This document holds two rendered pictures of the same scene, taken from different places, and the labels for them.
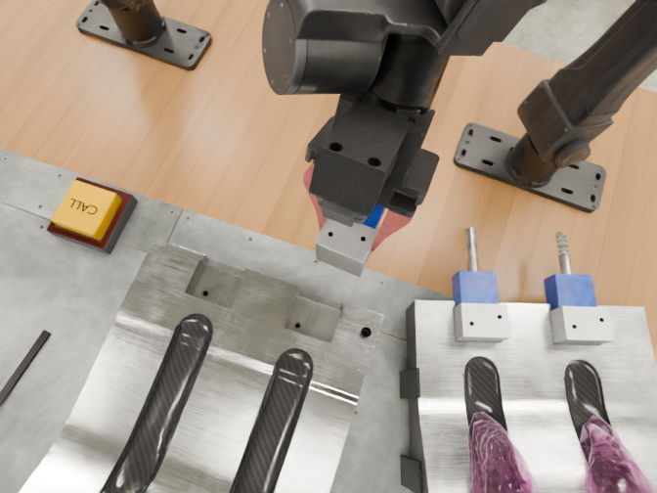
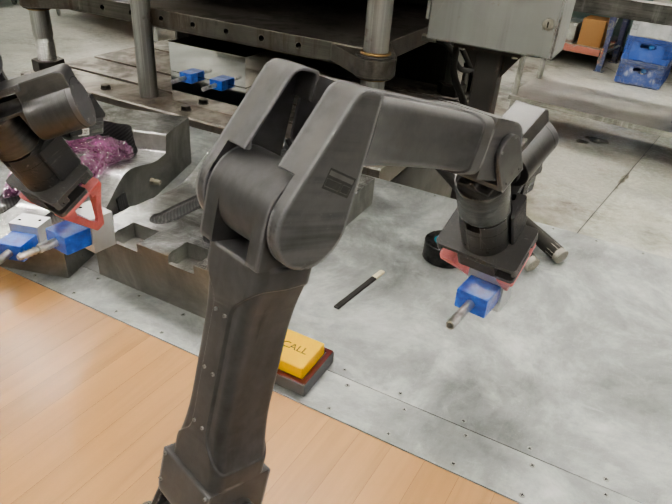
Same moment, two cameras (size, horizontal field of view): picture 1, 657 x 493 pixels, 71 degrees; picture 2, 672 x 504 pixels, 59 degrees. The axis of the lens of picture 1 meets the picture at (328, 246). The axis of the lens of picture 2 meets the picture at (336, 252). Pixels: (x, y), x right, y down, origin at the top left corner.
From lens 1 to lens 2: 0.93 m
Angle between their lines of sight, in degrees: 78
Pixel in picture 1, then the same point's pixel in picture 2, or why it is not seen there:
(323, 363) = (143, 217)
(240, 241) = (170, 332)
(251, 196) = (144, 362)
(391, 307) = (78, 280)
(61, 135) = (329, 450)
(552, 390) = (17, 209)
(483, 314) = (28, 221)
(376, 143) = not seen: hidden behind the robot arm
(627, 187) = not seen: outside the picture
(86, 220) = (292, 337)
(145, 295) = not seen: hidden behind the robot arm
